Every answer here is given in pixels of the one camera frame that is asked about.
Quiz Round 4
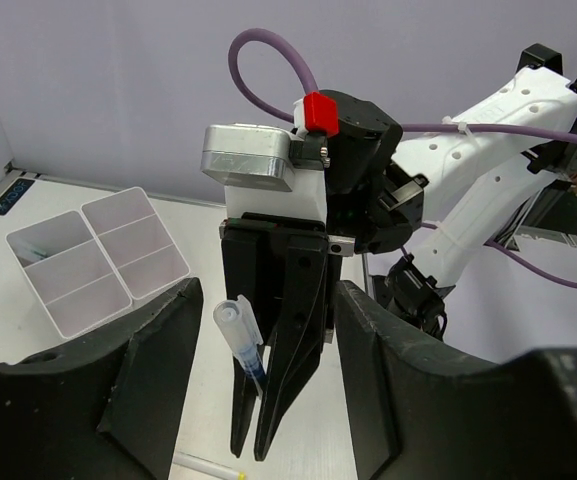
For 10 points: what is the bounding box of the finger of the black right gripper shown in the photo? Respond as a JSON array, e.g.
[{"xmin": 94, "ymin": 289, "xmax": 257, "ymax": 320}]
[
  {"xmin": 230, "ymin": 364, "xmax": 263, "ymax": 458},
  {"xmin": 253, "ymin": 235, "xmax": 328, "ymax": 461}
]

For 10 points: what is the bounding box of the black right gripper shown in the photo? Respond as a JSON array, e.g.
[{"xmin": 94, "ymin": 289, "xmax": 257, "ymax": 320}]
[{"xmin": 220, "ymin": 90, "xmax": 413, "ymax": 344}]

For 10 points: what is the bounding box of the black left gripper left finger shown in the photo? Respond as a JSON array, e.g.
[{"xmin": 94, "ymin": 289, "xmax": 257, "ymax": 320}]
[{"xmin": 0, "ymin": 278, "xmax": 203, "ymax": 479}]

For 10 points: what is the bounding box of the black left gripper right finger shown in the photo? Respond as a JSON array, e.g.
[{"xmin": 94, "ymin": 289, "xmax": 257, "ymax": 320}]
[{"xmin": 335, "ymin": 281, "xmax": 577, "ymax": 479}]

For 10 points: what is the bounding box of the blue pen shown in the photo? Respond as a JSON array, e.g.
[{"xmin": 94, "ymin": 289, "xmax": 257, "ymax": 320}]
[{"xmin": 213, "ymin": 295, "xmax": 266, "ymax": 395}]

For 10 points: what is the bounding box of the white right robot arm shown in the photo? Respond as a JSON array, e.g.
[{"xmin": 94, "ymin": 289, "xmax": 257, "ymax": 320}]
[{"xmin": 201, "ymin": 41, "xmax": 577, "ymax": 460}]

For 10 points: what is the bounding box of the yellow tipped white pen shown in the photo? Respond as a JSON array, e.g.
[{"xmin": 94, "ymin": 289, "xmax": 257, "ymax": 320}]
[{"xmin": 173, "ymin": 452, "xmax": 247, "ymax": 480}]

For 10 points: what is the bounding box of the white divided organizer box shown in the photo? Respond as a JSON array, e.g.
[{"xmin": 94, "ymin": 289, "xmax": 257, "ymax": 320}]
[{"xmin": 6, "ymin": 187, "xmax": 191, "ymax": 340}]

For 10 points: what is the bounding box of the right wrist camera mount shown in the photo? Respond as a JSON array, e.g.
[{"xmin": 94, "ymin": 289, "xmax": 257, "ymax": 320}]
[{"xmin": 201, "ymin": 92, "xmax": 339, "ymax": 224}]

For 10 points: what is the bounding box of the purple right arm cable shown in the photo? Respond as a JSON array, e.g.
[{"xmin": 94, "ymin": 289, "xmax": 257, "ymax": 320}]
[{"xmin": 227, "ymin": 28, "xmax": 577, "ymax": 291}]

